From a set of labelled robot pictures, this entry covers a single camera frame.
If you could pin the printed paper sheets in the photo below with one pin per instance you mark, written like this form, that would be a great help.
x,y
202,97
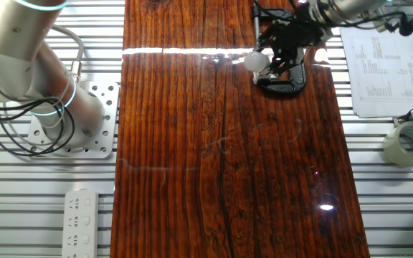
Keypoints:
x,y
385,79

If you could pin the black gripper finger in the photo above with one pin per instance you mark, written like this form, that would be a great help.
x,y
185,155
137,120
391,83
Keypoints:
x,y
287,61
271,32

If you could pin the white power strip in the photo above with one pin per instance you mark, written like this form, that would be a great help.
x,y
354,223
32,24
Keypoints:
x,y
81,225

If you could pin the clear tape roll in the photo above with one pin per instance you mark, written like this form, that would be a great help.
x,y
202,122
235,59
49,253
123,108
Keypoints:
x,y
394,150

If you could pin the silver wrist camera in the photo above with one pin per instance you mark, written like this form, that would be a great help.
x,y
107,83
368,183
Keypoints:
x,y
382,23

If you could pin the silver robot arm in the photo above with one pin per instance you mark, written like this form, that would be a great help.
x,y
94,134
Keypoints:
x,y
5,71

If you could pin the black C-clamp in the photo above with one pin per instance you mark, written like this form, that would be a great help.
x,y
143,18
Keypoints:
x,y
296,80

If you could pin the white light bulb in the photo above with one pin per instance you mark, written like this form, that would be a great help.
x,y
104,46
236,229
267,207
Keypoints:
x,y
256,61

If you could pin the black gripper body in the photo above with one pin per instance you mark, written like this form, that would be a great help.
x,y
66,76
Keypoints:
x,y
299,34

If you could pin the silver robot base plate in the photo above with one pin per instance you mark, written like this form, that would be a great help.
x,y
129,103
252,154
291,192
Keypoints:
x,y
108,118

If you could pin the brown wooden board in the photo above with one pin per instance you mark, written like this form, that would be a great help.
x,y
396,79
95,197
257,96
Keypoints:
x,y
178,161

